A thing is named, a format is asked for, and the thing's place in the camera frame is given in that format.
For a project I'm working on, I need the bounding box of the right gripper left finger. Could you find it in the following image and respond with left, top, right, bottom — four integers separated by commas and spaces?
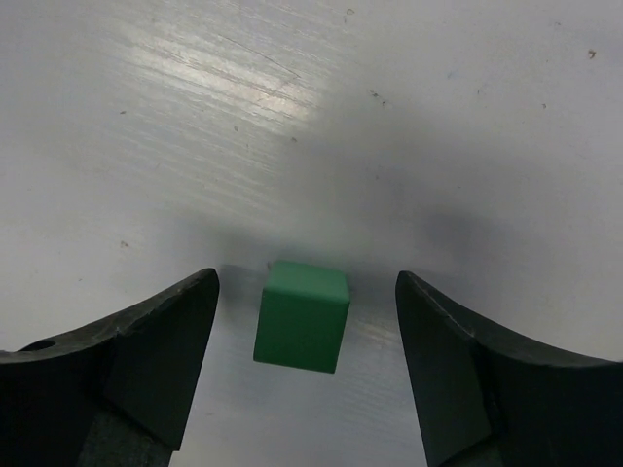
1, 269, 220, 466

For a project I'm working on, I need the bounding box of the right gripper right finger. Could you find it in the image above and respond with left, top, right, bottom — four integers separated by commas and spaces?
395, 271, 622, 466

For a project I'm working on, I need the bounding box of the small green cube block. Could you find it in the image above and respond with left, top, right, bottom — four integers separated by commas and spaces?
253, 261, 350, 374

